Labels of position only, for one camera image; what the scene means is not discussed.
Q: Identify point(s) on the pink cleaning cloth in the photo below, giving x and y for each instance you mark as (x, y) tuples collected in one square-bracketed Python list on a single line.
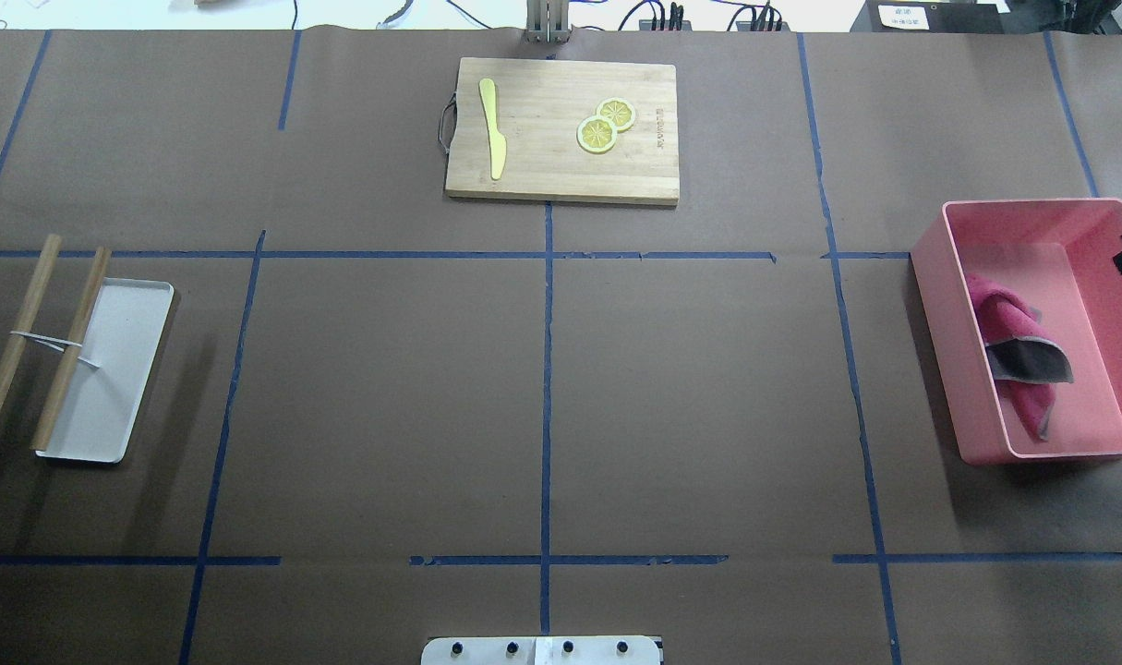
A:
[(1020, 353)]

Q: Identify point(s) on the pink plastic bin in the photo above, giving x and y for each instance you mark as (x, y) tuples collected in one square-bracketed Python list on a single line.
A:
[(1057, 256)]

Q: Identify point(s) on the black power box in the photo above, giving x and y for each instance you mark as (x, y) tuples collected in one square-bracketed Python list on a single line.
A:
[(927, 16)]

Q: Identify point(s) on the lemon slice far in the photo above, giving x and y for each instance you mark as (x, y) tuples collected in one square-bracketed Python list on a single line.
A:
[(619, 112)]

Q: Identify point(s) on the lemon slice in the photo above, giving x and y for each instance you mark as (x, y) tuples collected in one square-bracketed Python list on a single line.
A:
[(619, 112), (596, 135)]

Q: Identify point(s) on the lemon slice near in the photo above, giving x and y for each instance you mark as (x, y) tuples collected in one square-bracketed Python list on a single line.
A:
[(596, 135)]

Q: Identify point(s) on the wooden cutting board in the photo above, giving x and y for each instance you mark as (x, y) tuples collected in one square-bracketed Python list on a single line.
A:
[(541, 103)]

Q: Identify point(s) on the yellow plastic knife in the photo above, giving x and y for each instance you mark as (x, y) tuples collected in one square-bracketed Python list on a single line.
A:
[(488, 92)]

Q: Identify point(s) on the white rack tray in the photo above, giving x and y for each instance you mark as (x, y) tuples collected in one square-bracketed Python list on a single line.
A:
[(105, 394)]

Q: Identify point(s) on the wooden rack rod front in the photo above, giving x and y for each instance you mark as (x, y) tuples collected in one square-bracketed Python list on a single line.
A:
[(66, 369)]

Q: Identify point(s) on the wooden rack rod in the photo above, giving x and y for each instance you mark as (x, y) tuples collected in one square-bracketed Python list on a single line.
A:
[(28, 313), (66, 369)]

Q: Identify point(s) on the wooden rack rod back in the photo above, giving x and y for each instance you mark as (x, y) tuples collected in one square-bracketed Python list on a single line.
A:
[(28, 313)]

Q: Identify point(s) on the aluminium frame post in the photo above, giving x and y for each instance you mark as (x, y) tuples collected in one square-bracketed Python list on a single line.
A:
[(547, 21)]

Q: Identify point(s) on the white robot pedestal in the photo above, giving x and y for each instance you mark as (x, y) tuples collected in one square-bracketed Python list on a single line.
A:
[(544, 649)]

